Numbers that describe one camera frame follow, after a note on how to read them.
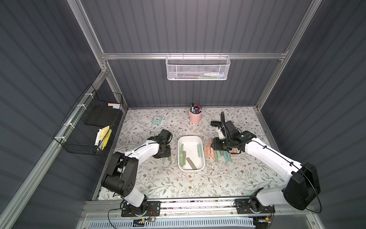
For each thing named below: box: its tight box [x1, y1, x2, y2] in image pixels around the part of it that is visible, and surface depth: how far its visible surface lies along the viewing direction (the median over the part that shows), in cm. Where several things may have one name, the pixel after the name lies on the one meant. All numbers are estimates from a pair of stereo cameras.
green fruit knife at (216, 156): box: [213, 149, 219, 164], surface depth 93 cm
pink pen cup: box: [189, 107, 203, 125], surface depth 113 cm
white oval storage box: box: [177, 135, 206, 172], surface depth 95 cm
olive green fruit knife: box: [185, 156, 197, 170], surface depth 91 cm
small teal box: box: [152, 115, 163, 125], surface depth 113 cm
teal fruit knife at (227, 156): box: [223, 150, 233, 163], surface depth 93 cm
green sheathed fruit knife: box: [180, 143, 184, 167], surface depth 95 cm
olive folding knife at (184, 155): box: [182, 150, 187, 164], surface depth 93 cm
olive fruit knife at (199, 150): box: [196, 143, 203, 158], surface depth 96 cm
